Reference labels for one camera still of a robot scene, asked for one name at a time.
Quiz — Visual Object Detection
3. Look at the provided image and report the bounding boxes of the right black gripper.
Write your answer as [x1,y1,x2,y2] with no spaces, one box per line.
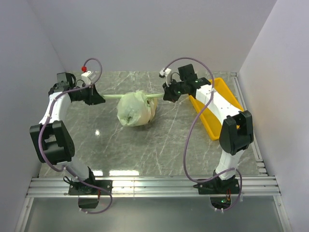
[165,78,188,103]

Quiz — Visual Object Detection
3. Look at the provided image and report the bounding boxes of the pale green plastic bag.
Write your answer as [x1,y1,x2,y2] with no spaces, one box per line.
[103,90,164,127]

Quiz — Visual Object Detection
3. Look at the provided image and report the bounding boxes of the yellow plastic tray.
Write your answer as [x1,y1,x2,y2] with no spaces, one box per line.
[189,77,244,141]

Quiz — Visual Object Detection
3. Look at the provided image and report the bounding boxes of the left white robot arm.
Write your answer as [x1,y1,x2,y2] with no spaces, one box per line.
[29,71,105,194]

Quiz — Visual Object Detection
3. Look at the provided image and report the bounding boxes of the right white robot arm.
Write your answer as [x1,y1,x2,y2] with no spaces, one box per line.
[159,64,253,193]

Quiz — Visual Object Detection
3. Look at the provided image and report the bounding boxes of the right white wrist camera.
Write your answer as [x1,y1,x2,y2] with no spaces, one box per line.
[159,68,172,86]

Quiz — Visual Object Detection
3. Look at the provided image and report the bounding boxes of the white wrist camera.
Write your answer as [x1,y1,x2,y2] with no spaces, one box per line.
[81,66,97,86]
[159,68,172,86]

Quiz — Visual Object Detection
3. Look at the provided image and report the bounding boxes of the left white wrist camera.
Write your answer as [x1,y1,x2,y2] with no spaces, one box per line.
[81,66,97,86]

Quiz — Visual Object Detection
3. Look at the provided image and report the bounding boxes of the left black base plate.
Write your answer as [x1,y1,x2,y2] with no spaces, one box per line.
[68,180,112,195]

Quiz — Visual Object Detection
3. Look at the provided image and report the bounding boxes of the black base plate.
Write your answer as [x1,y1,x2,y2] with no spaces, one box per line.
[68,180,112,195]
[194,176,240,195]

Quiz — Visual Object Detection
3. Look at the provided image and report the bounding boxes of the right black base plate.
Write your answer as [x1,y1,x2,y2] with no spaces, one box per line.
[194,176,240,195]

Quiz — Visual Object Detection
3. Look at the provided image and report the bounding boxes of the aluminium mounting rail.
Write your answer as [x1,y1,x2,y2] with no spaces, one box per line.
[26,176,281,198]

